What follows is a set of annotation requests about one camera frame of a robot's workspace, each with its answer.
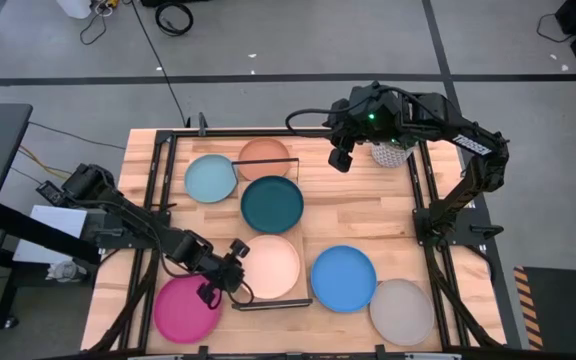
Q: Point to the white panel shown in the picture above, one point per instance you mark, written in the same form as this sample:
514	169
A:
58	222

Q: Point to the potted plant in patterned pot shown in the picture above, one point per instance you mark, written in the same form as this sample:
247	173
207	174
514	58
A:
390	156

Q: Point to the black aluminium rig frame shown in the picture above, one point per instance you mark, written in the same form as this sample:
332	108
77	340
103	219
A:
218	133

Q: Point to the dark teal plate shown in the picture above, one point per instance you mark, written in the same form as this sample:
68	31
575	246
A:
272	205

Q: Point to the crumpled white bag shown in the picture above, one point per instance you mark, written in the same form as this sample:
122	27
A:
65	271

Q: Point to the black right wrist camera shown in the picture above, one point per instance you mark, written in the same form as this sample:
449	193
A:
341	160

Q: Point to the white container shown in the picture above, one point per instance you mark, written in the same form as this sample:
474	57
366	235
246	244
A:
74	7

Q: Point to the grey plate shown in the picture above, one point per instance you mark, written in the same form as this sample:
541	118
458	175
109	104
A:
402	312

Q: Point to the magenta plate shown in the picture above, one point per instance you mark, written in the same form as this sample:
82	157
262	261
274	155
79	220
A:
180	317

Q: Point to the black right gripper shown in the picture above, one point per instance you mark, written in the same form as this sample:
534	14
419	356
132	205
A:
350	125

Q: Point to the bright blue plate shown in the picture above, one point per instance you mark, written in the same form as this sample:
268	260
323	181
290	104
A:
343	279

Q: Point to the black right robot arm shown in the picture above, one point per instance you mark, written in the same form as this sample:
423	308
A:
468	140

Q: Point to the salmon plate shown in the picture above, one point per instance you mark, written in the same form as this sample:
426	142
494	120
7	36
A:
263	152

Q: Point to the black mat with hazard stripes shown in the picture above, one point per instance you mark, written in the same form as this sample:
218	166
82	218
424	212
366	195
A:
568	310

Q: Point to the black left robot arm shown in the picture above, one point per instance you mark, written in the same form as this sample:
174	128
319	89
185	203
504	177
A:
133	225

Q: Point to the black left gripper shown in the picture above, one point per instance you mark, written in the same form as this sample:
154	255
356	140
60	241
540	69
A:
228	275

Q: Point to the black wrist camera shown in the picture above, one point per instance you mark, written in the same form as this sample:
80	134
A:
341	160
239	248

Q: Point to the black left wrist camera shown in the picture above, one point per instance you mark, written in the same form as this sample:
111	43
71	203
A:
239	248

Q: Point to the light blue plate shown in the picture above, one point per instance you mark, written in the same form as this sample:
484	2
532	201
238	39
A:
208	177

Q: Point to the peach plate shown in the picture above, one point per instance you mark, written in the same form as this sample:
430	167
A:
273	267

